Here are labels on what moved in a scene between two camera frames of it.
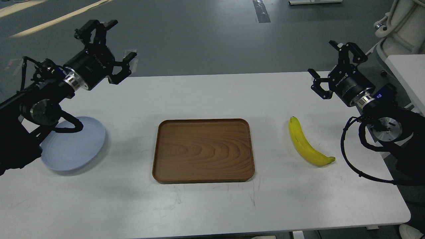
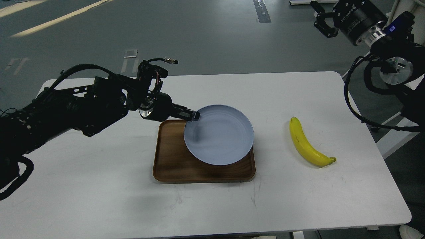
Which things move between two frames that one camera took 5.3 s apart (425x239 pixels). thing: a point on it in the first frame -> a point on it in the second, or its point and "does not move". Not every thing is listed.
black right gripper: (345, 79) -> (354, 17)
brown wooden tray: (203, 150) does not move
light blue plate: (66, 151) -> (223, 135)
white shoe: (407, 232) does not move
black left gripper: (95, 64) -> (159, 108)
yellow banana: (308, 152) does not move
